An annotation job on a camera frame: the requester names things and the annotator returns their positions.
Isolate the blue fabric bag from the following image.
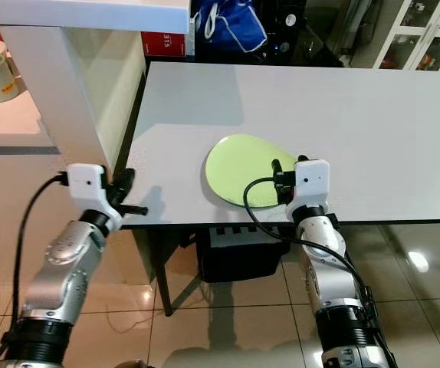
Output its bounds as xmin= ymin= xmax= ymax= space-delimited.
xmin=192 ymin=0 xmax=268 ymax=54

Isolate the white raised bar shelf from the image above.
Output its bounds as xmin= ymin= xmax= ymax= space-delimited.
xmin=0 ymin=0 xmax=192 ymax=173

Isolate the white dining table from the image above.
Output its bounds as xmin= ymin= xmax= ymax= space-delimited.
xmin=122 ymin=61 xmax=440 ymax=317

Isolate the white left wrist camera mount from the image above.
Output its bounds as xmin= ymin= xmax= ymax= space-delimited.
xmin=64 ymin=163 xmax=116 ymax=232

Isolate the white glass door cabinet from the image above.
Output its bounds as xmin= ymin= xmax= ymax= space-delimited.
xmin=372 ymin=0 xmax=440 ymax=74

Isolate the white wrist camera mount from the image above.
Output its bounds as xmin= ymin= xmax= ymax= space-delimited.
xmin=284 ymin=159 xmax=331 ymax=225
xmin=64 ymin=163 xmax=116 ymax=232

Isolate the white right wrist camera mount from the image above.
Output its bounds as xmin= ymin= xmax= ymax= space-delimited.
xmin=284 ymin=159 xmax=331 ymax=225

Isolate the red cardboard box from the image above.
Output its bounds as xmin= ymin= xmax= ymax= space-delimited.
xmin=141 ymin=31 xmax=187 ymax=58

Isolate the black checkered seat stool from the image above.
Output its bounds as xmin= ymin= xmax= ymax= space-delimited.
xmin=195 ymin=224 xmax=291 ymax=284

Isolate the light green oval plate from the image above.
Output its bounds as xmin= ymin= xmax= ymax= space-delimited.
xmin=205 ymin=133 xmax=300 ymax=209

